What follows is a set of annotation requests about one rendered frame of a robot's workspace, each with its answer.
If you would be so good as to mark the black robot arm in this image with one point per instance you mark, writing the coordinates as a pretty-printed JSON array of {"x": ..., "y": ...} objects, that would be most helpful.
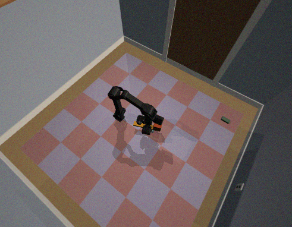
[{"x": 149, "y": 112}]

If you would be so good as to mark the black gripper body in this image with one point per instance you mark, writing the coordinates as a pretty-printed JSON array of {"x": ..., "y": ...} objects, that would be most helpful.
[{"x": 147, "y": 129}]

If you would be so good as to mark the small green block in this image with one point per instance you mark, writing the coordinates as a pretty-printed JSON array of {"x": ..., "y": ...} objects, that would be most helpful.
[{"x": 225, "y": 119}]

